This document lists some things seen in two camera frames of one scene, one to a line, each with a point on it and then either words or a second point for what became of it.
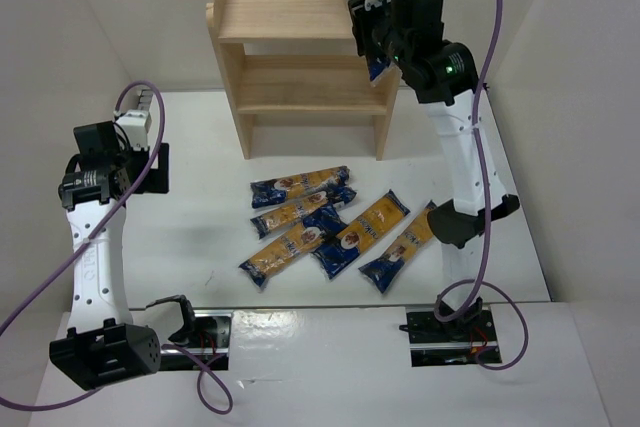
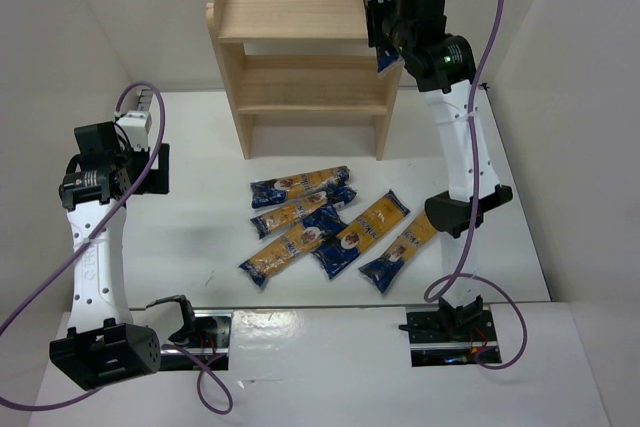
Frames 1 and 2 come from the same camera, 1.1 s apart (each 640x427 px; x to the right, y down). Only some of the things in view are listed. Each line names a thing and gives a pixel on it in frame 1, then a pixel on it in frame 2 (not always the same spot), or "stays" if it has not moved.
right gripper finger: (358, 13) -> (374, 16)
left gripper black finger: (164, 157) stays
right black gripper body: (360, 27) stays
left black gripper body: (157, 168) stays
